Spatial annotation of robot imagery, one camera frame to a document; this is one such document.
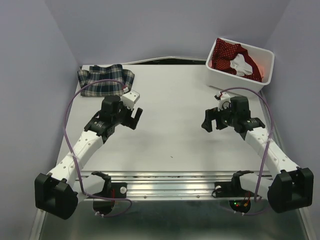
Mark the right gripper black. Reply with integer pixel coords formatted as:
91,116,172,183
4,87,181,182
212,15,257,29
200,102,238,132

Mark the red polka dot skirt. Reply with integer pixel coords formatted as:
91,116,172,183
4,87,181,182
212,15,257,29
211,38,257,75

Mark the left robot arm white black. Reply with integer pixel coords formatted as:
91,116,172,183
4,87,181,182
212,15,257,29
34,90,143,220

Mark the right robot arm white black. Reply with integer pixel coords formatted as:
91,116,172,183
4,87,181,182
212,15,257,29
201,92,314,213

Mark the white plastic bin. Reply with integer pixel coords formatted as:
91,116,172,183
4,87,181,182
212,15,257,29
205,38,275,92

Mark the plaid folded skirt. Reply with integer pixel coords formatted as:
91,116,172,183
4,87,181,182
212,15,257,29
77,64,135,97

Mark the pink skirt in bin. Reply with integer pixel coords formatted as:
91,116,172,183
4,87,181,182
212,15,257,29
208,59,265,83

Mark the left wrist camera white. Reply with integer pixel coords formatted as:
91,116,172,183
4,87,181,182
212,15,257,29
120,90,140,110

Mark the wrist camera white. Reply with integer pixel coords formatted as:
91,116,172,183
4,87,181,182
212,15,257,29
120,90,140,110
214,91,231,111

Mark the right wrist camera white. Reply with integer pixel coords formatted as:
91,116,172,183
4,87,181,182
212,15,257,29
214,91,231,111

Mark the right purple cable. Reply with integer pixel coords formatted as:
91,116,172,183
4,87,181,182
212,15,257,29
216,86,275,216

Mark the purple cable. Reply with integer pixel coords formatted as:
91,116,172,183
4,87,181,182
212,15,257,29
62,79,133,218
216,86,275,216

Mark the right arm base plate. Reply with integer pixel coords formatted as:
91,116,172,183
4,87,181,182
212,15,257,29
211,181,254,198

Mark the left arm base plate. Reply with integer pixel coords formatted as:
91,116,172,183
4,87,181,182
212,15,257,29
89,182,128,199

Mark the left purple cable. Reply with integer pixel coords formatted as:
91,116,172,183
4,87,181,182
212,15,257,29
62,79,133,218

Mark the aluminium rail frame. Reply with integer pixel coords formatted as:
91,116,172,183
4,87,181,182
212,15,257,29
30,171,315,240

